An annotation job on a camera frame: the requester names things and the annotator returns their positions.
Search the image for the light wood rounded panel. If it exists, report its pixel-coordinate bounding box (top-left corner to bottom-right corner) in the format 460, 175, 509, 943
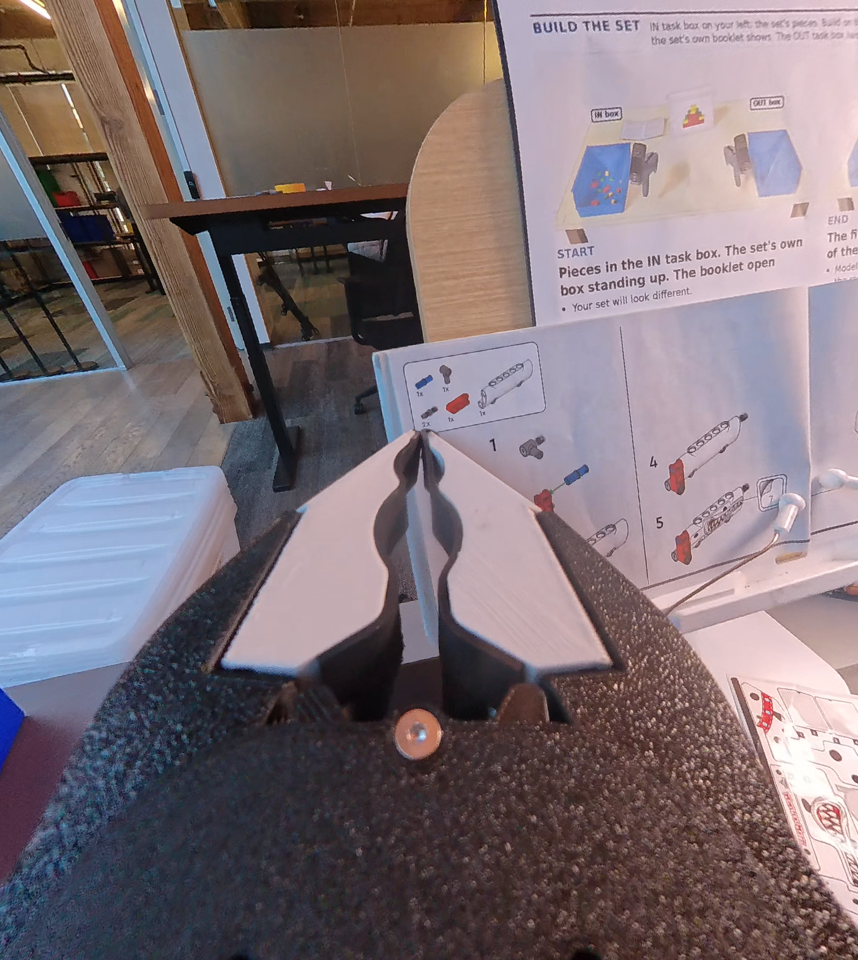
406, 78, 535, 346

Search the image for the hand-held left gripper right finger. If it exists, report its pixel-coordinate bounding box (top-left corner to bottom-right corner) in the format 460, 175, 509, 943
423, 432, 616, 723

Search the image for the white book stand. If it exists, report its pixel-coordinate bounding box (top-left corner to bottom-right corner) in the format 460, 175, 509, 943
642, 465, 858, 695

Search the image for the open instruction booklet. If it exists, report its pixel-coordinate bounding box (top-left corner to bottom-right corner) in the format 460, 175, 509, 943
372, 273, 858, 601

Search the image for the brown standing desk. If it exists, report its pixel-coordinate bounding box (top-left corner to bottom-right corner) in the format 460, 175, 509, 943
142, 182, 411, 492

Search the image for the wooden pillar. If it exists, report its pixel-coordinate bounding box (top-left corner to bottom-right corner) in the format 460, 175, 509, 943
46, 0, 257, 425

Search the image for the toy sticker sheet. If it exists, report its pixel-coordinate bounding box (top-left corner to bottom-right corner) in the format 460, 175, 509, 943
729, 675, 858, 957

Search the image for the translucent white storage box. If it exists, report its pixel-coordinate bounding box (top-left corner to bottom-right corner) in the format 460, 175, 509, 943
0, 465, 242, 687

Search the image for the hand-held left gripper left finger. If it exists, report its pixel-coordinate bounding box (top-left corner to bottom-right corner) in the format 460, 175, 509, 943
220, 431, 424, 723

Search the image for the shelf rack with coloured bins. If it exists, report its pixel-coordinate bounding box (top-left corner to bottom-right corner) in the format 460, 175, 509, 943
0, 150, 167, 387

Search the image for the black office chair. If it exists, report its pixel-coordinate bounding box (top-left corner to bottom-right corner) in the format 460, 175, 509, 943
342, 247, 426, 415

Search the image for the white instruction poster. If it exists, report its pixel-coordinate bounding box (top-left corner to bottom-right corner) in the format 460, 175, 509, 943
492, 0, 858, 327

